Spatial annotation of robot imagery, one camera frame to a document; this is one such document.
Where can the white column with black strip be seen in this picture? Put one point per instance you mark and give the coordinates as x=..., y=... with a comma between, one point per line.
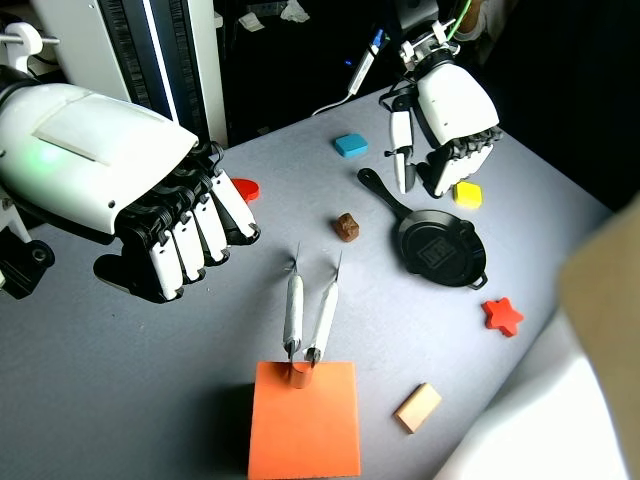
x=95, y=50

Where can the metal tongs with white wrap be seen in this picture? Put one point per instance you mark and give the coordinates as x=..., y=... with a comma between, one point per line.
x=294, y=310

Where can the large orange block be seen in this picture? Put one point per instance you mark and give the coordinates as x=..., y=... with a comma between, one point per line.
x=305, y=430

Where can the tan blurred board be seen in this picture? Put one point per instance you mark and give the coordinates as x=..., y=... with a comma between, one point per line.
x=610, y=310

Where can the black cast iron skillet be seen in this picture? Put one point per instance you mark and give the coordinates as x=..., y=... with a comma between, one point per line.
x=442, y=250

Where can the red star block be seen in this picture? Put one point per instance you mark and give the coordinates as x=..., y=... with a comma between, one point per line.
x=502, y=316

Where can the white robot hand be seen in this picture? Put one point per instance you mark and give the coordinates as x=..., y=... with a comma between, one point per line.
x=75, y=150
x=455, y=105

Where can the crumpled white paper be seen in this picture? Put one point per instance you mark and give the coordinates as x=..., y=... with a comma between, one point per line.
x=251, y=22
x=295, y=11

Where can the plain wooden block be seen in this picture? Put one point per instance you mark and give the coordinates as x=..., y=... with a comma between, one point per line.
x=418, y=407

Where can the brown chunk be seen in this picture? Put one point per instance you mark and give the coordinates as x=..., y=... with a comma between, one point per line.
x=347, y=227

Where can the yellow block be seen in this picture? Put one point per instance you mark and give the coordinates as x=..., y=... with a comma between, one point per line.
x=468, y=194

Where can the blue block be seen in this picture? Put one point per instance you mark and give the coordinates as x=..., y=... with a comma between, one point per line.
x=351, y=145

